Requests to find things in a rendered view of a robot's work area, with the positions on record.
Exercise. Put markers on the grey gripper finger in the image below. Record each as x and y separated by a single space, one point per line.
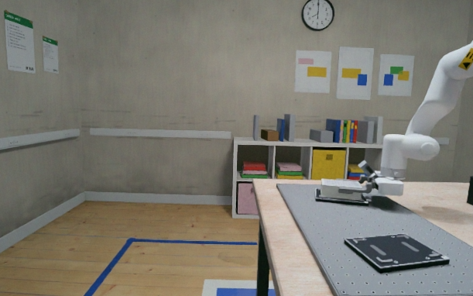
362 180
369 187

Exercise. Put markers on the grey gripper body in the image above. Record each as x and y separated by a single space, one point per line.
388 185

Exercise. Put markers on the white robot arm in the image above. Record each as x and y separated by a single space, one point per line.
442 96

